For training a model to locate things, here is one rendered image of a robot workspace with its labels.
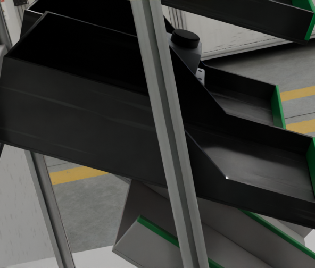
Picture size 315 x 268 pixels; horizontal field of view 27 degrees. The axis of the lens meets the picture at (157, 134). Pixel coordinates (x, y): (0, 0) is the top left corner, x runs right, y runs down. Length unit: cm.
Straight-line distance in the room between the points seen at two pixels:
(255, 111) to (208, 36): 367
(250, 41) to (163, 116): 401
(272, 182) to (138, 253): 13
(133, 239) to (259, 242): 19
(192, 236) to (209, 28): 390
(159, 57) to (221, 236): 29
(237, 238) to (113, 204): 237
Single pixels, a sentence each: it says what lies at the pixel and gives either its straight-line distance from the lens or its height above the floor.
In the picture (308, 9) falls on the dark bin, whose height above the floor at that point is 137.
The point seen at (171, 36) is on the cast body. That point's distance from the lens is 72.
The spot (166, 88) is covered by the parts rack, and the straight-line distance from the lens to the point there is 47.
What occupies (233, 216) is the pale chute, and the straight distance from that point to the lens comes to 71.
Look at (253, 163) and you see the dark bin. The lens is 62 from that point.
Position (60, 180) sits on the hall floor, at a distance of 341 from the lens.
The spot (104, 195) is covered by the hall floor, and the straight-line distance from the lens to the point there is 316.
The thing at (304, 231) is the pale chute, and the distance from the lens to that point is 90.
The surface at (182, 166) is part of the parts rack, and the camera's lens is 50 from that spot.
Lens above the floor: 151
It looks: 24 degrees down
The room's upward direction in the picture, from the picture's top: 11 degrees counter-clockwise
